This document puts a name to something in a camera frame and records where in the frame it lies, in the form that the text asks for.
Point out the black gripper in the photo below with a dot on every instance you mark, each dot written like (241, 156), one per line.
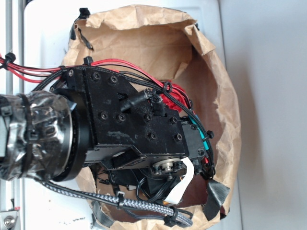
(138, 141)

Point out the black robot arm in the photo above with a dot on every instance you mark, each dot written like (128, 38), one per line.
(36, 134)

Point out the brown paper bag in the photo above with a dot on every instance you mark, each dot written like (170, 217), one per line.
(167, 44)

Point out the metal corner bracket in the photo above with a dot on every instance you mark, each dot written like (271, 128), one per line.
(10, 220)

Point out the aluminium frame rail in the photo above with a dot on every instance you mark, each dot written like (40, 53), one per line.
(11, 192)

